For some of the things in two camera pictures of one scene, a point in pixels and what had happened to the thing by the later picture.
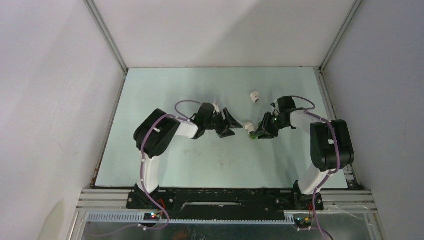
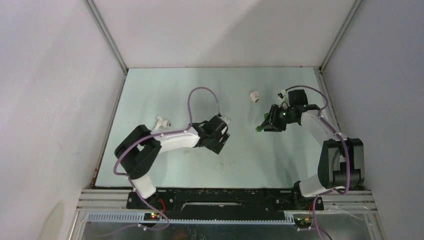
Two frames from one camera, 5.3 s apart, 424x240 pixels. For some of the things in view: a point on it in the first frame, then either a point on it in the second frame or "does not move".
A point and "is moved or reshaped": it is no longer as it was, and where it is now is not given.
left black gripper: (229, 122) to (216, 146)
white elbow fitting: (254, 96) does not move
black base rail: (223, 202) does not move
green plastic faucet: (254, 137) is moved or reshaped
